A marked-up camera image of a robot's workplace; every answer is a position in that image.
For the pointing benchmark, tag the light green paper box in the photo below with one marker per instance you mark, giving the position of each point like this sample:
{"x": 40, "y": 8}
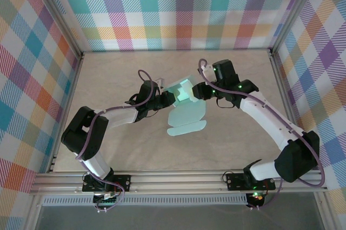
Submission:
{"x": 186, "y": 116}

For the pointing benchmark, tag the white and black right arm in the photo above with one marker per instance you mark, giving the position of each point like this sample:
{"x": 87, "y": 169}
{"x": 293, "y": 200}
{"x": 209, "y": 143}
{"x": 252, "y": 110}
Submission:
{"x": 270, "y": 122}

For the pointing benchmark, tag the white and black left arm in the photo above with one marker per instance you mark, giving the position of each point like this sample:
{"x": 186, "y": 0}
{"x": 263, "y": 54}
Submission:
{"x": 119, "y": 118}

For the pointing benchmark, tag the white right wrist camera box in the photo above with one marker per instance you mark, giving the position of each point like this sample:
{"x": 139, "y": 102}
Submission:
{"x": 207, "y": 71}

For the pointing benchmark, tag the aluminium right side rail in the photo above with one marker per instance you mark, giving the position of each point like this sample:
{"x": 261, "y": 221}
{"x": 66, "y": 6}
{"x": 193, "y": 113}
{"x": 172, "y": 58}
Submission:
{"x": 286, "y": 89}

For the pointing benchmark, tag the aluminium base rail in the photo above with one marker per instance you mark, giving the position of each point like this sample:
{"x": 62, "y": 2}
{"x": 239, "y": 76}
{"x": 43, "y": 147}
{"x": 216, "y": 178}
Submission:
{"x": 175, "y": 182}

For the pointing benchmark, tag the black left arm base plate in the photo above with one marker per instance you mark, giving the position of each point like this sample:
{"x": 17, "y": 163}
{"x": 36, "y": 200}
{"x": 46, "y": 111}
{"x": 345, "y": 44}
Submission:
{"x": 125, "y": 182}

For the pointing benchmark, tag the aluminium left side rail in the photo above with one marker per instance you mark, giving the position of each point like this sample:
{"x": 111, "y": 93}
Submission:
{"x": 67, "y": 105}

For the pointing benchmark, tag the aluminium right frame post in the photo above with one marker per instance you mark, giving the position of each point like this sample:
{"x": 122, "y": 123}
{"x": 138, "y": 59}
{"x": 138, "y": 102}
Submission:
{"x": 295, "y": 11}

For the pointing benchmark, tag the aluminium frame post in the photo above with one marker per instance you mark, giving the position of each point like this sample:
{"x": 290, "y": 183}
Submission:
{"x": 60, "y": 16}
{"x": 295, "y": 11}

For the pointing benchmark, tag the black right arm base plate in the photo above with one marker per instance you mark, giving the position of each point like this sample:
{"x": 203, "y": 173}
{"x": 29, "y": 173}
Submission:
{"x": 233, "y": 181}

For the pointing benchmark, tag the aluminium left frame post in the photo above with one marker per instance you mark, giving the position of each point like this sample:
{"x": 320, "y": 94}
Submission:
{"x": 60, "y": 16}

